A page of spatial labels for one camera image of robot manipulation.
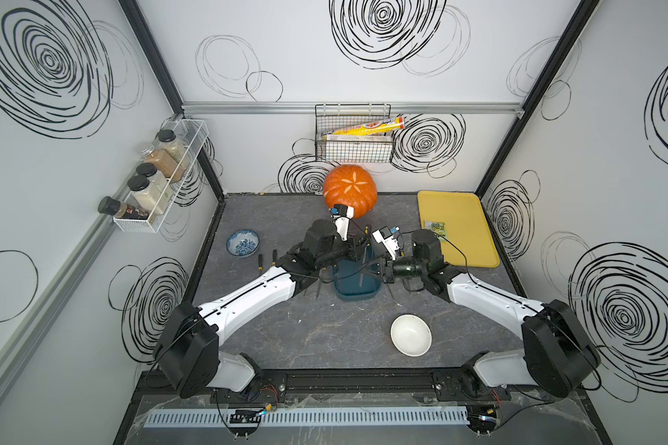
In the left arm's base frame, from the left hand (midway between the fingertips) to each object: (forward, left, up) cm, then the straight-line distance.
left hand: (370, 238), depth 75 cm
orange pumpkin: (+33, +4, -11) cm, 35 cm away
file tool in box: (+1, +1, +1) cm, 2 cm away
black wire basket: (+29, -1, +9) cm, 30 cm away
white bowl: (-18, -14, -25) cm, 33 cm away
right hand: (-7, +2, -6) cm, 9 cm away
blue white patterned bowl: (+13, +44, -24) cm, 52 cm away
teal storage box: (-5, +4, -18) cm, 19 cm away
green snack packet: (+23, -30, -23) cm, 45 cm away
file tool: (-3, +15, -26) cm, 30 cm away
